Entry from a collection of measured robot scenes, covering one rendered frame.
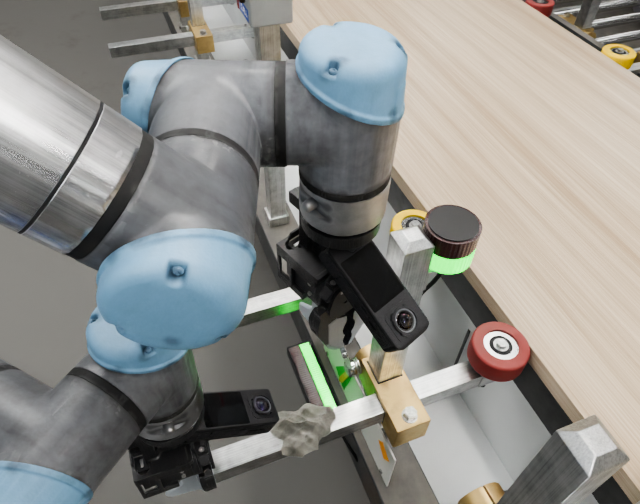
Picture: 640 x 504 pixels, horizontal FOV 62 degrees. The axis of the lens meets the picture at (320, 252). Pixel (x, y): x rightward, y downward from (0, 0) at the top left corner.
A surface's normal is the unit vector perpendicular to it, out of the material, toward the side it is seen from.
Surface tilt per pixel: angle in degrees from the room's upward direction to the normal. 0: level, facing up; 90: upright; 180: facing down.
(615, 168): 0
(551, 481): 90
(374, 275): 32
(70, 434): 24
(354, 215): 92
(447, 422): 0
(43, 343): 0
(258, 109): 52
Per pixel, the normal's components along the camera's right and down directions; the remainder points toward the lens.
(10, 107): 0.61, -0.01
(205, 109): 0.20, -0.66
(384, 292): 0.36, -0.27
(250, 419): 0.50, -0.69
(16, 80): 0.69, -0.29
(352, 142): 0.04, 0.76
